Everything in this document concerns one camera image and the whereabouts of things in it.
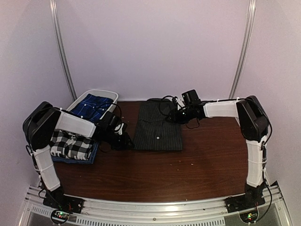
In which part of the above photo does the blue folded shirt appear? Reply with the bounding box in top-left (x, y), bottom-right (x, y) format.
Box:
top-left (51, 141), bottom-right (98, 164)

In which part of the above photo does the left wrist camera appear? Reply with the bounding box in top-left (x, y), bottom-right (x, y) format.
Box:
top-left (114, 122), bottom-right (127, 135)

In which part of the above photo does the aluminium corner post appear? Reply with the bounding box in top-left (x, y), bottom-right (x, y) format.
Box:
top-left (49, 0), bottom-right (77, 101)
top-left (229, 0), bottom-right (256, 99)

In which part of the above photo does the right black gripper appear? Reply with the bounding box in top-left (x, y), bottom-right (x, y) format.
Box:
top-left (166, 106), bottom-right (194, 124)

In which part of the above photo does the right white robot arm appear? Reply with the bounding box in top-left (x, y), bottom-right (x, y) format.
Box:
top-left (166, 89), bottom-right (272, 188)

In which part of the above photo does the white plastic basket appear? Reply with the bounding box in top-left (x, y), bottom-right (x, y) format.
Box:
top-left (67, 89), bottom-right (119, 119)

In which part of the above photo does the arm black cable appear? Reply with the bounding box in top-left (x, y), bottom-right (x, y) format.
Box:
top-left (96, 103), bottom-right (123, 153)
top-left (158, 95), bottom-right (200, 129)

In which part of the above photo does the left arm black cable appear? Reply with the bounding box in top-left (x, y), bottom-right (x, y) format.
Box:
top-left (96, 103), bottom-right (123, 153)

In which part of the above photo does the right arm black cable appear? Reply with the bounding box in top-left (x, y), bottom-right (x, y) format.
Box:
top-left (158, 95), bottom-right (200, 129)

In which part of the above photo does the front aluminium rail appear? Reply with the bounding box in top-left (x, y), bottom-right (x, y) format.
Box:
top-left (18, 186), bottom-right (292, 226)

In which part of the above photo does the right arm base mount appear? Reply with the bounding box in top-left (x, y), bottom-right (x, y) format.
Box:
top-left (225, 184), bottom-right (265, 213)

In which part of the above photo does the right aluminium corner post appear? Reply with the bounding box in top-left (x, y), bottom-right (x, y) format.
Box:
top-left (229, 0), bottom-right (256, 99)

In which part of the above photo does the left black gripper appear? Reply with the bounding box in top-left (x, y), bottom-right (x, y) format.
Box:
top-left (104, 129), bottom-right (135, 151)

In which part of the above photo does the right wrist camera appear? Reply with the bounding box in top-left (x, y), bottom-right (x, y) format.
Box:
top-left (172, 97), bottom-right (185, 110)

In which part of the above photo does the dark grey pinstriped shirt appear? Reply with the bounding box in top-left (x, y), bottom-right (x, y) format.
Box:
top-left (134, 98), bottom-right (183, 151)

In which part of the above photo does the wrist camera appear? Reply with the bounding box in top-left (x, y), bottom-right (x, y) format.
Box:
top-left (172, 97), bottom-right (185, 110)
top-left (114, 122), bottom-right (127, 135)

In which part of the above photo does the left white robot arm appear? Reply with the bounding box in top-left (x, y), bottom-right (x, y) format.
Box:
top-left (23, 101), bottom-right (135, 209)

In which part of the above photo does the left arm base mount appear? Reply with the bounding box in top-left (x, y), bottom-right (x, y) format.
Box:
top-left (41, 183), bottom-right (84, 214)

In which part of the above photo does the left aluminium corner post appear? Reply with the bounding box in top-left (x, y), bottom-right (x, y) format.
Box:
top-left (49, 0), bottom-right (77, 101)

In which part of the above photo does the black white checkered folded shirt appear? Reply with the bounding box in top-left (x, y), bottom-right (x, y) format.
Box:
top-left (49, 130), bottom-right (95, 161)

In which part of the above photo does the blue plaid shirt in basket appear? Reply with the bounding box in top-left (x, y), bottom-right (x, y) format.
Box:
top-left (69, 94), bottom-right (113, 123)

